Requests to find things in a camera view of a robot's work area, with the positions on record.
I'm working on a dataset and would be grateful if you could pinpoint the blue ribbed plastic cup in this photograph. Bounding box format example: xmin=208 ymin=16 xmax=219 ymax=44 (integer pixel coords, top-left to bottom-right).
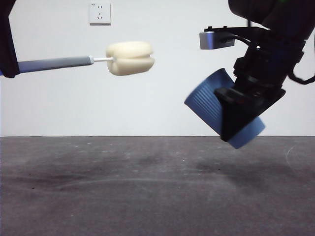
xmin=184 ymin=68 xmax=266 ymax=150

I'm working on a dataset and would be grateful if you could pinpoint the cup brush with sponge head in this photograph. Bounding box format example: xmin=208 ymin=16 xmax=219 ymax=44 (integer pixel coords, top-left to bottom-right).
xmin=17 ymin=41 xmax=155 ymax=77

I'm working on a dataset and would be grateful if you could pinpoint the black cable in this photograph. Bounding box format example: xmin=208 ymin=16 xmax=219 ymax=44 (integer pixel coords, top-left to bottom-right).
xmin=289 ymin=66 xmax=315 ymax=86

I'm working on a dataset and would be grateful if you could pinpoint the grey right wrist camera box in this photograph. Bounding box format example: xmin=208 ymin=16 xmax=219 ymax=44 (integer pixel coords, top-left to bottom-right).
xmin=199 ymin=30 xmax=236 ymax=50

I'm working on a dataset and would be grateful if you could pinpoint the white wall socket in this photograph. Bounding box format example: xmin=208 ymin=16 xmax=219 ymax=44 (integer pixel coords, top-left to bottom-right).
xmin=89 ymin=2 xmax=111 ymax=27

